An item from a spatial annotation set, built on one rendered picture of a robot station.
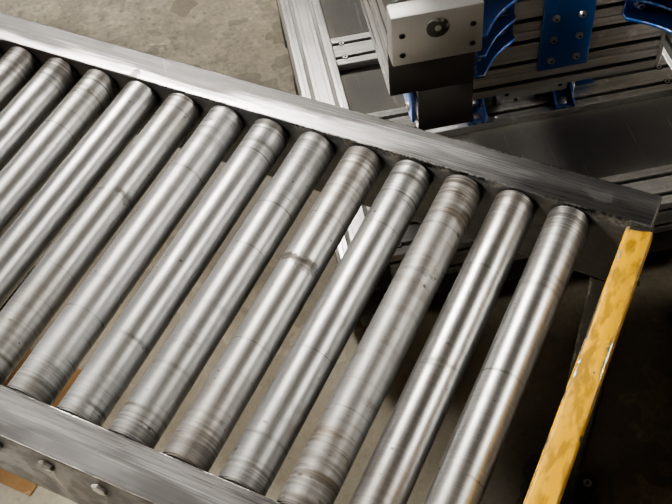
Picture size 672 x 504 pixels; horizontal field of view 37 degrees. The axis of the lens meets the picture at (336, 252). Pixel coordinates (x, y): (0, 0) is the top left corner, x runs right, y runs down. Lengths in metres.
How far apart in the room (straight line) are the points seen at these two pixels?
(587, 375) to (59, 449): 0.53
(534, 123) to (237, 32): 0.92
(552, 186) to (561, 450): 0.34
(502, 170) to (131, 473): 0.54
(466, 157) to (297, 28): 1.16
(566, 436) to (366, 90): 1.30
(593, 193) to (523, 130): 0.90
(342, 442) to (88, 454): 0.25
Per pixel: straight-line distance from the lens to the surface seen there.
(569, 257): 1.13
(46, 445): 1.06
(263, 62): 2.56
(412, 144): 1.22
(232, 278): 1.12
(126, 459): 1.02
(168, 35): 2.69
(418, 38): 1.46
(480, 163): 1.20
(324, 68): 2.18
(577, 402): 1.00
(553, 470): 0.96
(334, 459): 0.99
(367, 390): 1.02
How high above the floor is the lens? 1.69
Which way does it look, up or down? 52 degrees down
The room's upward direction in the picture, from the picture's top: 7 degrees counter-clockwise
